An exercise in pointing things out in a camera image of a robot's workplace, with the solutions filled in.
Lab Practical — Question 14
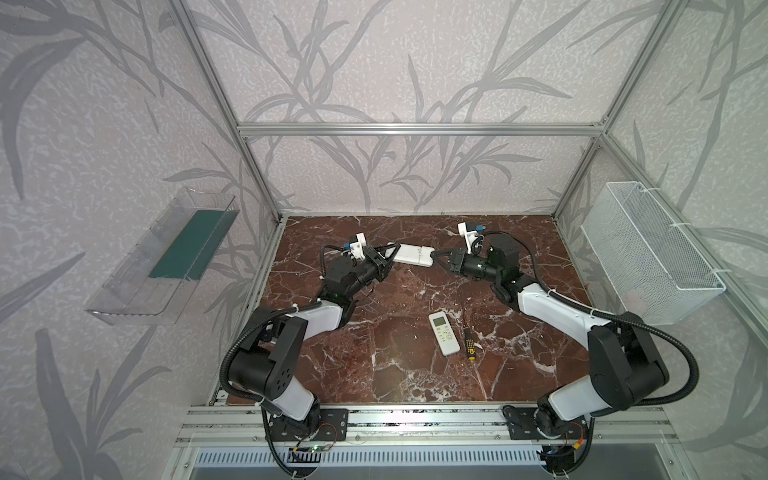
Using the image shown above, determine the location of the aluminium mounting rail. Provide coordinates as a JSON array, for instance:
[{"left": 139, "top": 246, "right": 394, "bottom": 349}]
[{"left": 174, "top": 402, "right": 679, "bottom": 447}]

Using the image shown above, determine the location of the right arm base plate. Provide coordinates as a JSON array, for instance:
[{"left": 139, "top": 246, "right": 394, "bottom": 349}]
[{"left": 501, "top": 405, "right": 589, "bottom": 443}]

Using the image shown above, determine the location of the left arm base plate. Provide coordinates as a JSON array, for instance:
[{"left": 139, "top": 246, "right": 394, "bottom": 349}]
[{"left": 267, "top": 407, "right": 350, "bottom": 442}]

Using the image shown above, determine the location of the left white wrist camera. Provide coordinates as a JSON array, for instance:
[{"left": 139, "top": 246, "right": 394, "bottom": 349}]
[{"left": 344, "top": 233, "right": 367, "bottom": 261}]

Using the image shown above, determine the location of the white wire mesh basket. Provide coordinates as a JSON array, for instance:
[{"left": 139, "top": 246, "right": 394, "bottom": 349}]
[{"left": 581, "top": 181, "right": 726, "bottom": 326}]

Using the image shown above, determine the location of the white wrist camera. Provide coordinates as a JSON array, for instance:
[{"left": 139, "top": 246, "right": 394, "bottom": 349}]
[
  {"left": 458, "top": 222, "right": 485, "bottom": 256},
  {"left": 344, "top": 233, "right": 367, "bottom": 261}
]

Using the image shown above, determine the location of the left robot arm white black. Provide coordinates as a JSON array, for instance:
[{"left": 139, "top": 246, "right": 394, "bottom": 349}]
[{"left": 219, "top": 243, "right": 401, "bottom": 422}]

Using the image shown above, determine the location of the black yellow screwdriver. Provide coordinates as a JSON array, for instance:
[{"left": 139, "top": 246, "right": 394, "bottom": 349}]
[{"left": 462, "top": 307, "right": 477, "bottom": 362}]

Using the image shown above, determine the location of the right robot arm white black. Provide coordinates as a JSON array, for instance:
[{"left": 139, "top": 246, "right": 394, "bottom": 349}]
[{"left": 431, "top": 231, "right": 700, "bottom": 421}]

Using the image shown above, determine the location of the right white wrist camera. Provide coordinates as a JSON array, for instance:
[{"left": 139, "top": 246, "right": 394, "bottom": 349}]
[{"left": 458, "top": 222, "right": 485, "bottom": 256}]

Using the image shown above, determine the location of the white remote control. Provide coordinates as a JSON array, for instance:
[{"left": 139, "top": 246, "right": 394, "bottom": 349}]
[
  {"left": 428, "top": 312, "right": 461, "bottom": 356},
  {"left": 394, "top": 244, "right": 435, "bottom": 268}
]

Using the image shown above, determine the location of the clear plastic wall bin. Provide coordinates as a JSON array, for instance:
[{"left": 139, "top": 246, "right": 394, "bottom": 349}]
[{"left": 85, "top": 187, "right": 240, "bottom": 326}]

